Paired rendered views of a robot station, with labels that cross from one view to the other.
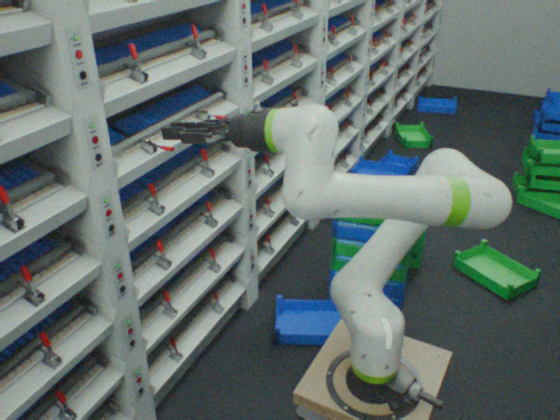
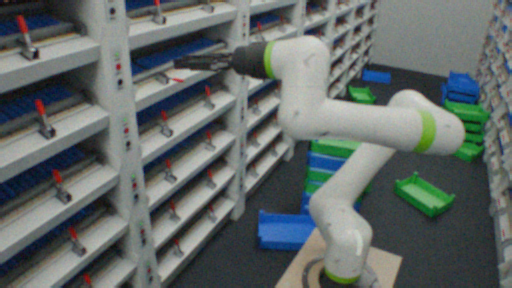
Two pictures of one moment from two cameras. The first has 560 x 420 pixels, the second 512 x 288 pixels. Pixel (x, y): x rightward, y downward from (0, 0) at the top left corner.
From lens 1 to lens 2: 0.25 m
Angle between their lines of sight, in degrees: 1
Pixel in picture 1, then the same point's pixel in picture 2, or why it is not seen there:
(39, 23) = not seen: outside the picture
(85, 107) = (112, 38)
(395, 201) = (377, 127)
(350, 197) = (339, 120)
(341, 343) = (314, 249)
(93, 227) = (113, 142)
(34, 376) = (65, 261)
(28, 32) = not seen: outside the picture
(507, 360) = (432, 262)
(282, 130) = (280, 57)
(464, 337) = (402, 245)
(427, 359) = (383, 263)
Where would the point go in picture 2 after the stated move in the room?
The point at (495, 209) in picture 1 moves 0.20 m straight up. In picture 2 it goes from (453, 139) to (474, 64)
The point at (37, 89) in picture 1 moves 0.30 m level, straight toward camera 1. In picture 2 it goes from (75, 22) to (72, 49)
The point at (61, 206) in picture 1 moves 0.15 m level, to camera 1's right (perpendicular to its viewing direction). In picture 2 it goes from (87, 121) to (143, 123)
